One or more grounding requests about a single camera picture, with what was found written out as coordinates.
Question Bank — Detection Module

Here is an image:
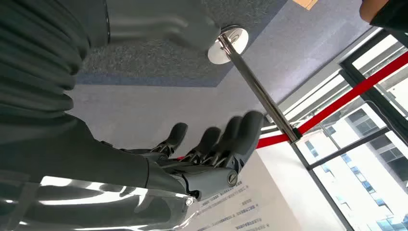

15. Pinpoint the dark blue floor rug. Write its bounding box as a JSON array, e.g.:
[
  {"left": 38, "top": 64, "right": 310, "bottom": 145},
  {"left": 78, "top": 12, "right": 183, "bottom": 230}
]
[{"left": 76, "top": 0, "right": 289, "bottom": 88}]

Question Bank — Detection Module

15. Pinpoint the person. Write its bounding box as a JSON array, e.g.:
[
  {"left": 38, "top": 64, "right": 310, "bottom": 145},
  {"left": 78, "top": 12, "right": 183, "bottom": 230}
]
[{"left": 359, "top": 0, "right": 408, "bottom": 33}]

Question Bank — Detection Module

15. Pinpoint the white printed notice board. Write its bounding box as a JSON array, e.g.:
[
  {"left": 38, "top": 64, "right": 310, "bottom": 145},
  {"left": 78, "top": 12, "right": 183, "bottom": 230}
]
[{"left": 188, "top": 150, "right": 295, "bottom": 231}]

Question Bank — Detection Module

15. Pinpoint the chrome stanchion post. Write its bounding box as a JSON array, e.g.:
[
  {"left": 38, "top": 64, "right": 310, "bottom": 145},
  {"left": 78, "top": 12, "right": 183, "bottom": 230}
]
[{"left": 207, "top": 25, "right": 303, "bottom": 144}]

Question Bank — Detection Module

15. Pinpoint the red barrier belt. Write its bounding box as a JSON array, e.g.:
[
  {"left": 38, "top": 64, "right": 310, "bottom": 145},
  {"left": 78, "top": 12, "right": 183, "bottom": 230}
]
[
  {"left": 255, "top": 133, "right": 292, "bottom": 150},
  {"left": 298, "top": 52, "right": 408, "bottom": 135}
]

